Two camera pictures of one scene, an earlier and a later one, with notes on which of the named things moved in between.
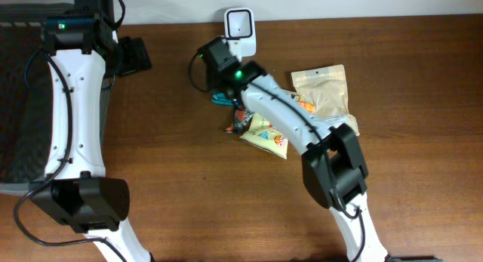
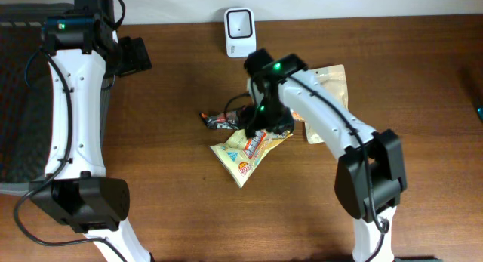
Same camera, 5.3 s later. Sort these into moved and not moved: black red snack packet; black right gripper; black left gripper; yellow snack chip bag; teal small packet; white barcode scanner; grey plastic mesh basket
Moved: yellow snack chip bag; black right gripper; black red snack packet; teal small packet
Not moved: black left gripper; grey plastic mesh basket; white barcode scanner
